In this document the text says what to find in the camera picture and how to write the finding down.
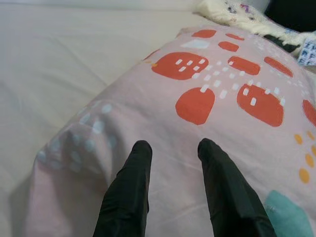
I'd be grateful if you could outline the white book with blue letters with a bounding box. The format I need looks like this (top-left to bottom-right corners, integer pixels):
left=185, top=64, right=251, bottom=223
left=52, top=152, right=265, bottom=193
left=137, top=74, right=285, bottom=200
left=297, top=37, right=316, bottom=67

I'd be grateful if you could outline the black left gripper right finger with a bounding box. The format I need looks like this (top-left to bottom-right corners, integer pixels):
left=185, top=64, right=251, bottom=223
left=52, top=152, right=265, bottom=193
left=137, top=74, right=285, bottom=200
left=197, top=137, right=277, bottom=237

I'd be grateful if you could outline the white bed mattress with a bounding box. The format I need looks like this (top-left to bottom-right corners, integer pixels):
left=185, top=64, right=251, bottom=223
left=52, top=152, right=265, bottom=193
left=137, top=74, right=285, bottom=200
left=0, top=2, right=213, bottom=237

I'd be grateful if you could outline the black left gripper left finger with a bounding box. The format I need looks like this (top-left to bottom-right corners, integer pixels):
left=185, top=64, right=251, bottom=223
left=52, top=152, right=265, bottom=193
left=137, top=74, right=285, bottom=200
left=93, top=140, right=153, bottom=237

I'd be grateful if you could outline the cream cartoon print blanket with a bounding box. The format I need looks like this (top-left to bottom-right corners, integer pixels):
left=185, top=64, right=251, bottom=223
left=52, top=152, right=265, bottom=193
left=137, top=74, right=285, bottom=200
left=192, top=0, right=316, bottom=67

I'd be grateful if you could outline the pink pillow with red spots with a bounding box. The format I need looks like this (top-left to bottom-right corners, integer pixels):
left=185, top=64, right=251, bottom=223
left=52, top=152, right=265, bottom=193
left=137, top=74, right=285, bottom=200
left=29, top=24, right=316, bottom=237

